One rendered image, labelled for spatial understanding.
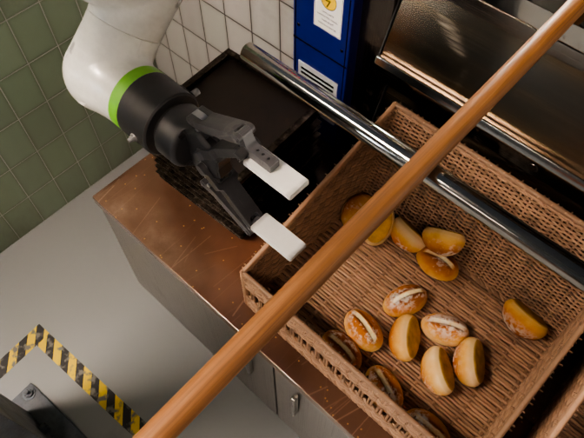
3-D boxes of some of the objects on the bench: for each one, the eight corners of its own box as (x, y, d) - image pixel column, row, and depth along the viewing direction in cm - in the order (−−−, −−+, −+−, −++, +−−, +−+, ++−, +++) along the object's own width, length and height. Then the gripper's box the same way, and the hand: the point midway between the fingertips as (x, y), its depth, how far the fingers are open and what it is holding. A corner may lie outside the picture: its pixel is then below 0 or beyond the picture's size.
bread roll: (381, 250, 137) (384, 250, 132) (355, 239, 138) (356, 239, 132) (398, 210, 138) (401, 209, 132) (371, 200, 138) (373, 198, 132)
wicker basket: (378, 172, 148) (394, 95, 124) (582, 316, 128) (647, 255, 104) (239, 303, 129) (227, 240, 106) (452, 496, 109) (496, 471, 85)
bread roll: (534, 346, 125) (529, 351, 119) (496, 312, 129) (489, 316, 123) (553, 327, 123) (548, 332, 117) (514, 294, 127) (507, 297, 121)
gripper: (181, 34, 66) (326, 135, 58) (208, 168, 87) (316, 255, 79) (129, 69, 63) (273, 180, 55) (169, 199, 84) (278, 292, 77)
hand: (292, 219), depth 68 cm, fingers open, 13 cm apart
